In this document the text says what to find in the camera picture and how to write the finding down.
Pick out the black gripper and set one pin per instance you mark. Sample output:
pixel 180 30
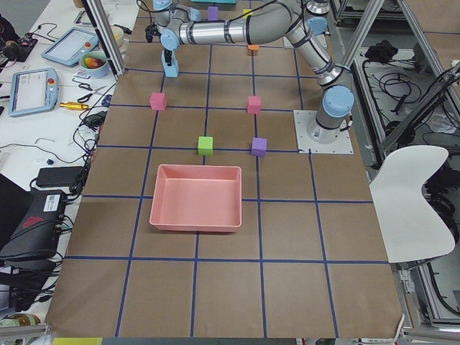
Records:
pixel 167 56

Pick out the light blue block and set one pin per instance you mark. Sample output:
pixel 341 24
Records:
pixel 171 73
pixel 170 66

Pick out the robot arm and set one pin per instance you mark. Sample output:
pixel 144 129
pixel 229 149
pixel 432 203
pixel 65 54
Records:
pixel 178 25

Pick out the red block left front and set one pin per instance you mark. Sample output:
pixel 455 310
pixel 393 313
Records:
pixel 158 101

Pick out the cream bowl with lemon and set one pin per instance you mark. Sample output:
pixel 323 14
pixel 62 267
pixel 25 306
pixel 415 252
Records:
pixel 118 35

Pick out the purple block right side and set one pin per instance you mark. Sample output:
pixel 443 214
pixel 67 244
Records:
pixel 212 13

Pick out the purple block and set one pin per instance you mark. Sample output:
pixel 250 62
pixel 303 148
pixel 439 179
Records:
pixel 212 13
pixel 259 147

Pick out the cyan plastic bin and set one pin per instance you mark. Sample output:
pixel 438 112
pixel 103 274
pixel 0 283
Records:
pixel 216 1

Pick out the green bowl with fruit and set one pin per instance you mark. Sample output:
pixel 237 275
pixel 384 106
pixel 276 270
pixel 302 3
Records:
pixel 95 64

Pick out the yellow foam block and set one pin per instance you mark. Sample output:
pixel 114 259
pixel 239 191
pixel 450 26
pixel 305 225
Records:
pixel 246 12

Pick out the green foam block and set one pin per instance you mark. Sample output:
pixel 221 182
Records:
pixel 205 146

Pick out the scissors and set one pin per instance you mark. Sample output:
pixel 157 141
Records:
pixel 91 91

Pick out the red block near base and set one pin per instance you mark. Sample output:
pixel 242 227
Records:
pixel 254 104

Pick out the far teach pendant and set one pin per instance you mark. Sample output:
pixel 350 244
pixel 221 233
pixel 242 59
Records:
pixel 71 47

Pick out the teach pendant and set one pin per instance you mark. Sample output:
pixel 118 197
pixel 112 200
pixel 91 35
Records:
pixel 71 47
pixel 33 91

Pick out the gold metal cylinder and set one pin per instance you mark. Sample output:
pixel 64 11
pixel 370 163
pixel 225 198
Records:
pixel 74 106

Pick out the purple block left side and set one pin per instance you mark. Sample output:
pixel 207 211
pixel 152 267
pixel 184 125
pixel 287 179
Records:
pixel 259 147

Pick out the near teach pendant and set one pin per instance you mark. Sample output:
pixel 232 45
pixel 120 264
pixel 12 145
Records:
pixel 33 91

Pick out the pink plastic bin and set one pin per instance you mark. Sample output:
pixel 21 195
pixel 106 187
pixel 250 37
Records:
pixel 197 198

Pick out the person at desk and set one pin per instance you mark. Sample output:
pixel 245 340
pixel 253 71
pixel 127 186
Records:
pixel 10 48

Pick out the black power adapter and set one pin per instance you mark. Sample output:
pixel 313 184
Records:
pixel 58 176

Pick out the white chair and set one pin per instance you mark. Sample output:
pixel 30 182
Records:
pixel 411 229

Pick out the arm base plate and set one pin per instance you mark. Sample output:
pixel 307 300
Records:
pixel 314 139

